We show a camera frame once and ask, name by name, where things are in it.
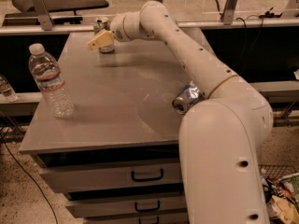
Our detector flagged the right metal bracket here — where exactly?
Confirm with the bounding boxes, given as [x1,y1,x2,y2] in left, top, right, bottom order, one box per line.
[221,0,238,25]

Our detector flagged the left metal bracket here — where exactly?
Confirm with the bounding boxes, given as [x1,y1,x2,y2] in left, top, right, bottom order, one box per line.
[32,0,54,31]

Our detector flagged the grey drawer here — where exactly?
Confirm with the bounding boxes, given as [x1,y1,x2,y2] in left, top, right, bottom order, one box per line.
[66,193,187,217]
[83,212,188,224]
[40,158,182,193]

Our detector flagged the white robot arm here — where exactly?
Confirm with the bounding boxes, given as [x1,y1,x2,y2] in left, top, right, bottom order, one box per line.
[88,1,273,224]

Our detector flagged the black wire basket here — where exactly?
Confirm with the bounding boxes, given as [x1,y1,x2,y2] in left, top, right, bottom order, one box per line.
[259,164,299,185]

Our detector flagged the bottom grey drawer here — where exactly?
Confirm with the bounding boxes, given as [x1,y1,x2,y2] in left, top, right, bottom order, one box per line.
[83,212,188,224]

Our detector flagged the dark bench seat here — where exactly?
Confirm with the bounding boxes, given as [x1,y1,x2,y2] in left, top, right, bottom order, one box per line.
[12,0,109,12]

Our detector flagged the grey drawer cabinet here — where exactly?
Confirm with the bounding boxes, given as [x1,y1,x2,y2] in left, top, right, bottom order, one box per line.
[18,27,250,224]

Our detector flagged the black floor cable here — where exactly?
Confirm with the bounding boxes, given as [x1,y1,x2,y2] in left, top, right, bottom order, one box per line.
[0,131,60,224]

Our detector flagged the green white 7up can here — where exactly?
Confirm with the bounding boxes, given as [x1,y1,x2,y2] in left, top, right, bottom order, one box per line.
[93,17,115,53]

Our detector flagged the top grey drawer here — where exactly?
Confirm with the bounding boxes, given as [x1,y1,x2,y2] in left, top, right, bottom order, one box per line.
[40,158,182,193]

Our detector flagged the middle grey drawer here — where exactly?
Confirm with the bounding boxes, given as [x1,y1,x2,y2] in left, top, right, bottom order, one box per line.
[66,193,187,217]

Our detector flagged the small water bottle on ledge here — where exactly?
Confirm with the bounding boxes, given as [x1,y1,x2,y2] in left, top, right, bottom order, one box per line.
[0,75,18,102]

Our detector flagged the crushed blue silver can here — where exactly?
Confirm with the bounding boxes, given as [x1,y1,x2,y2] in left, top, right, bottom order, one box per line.
[172,80,204,115]

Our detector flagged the yellow snack bag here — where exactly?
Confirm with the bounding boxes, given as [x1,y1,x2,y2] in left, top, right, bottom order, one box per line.
[267,196,299,224]

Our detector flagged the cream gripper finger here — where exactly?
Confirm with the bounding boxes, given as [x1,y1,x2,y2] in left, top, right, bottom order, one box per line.
[87,30,114,50]

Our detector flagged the clear plastic water bottle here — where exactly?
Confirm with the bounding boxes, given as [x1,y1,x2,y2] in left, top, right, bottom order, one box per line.
[28,43,74,119]

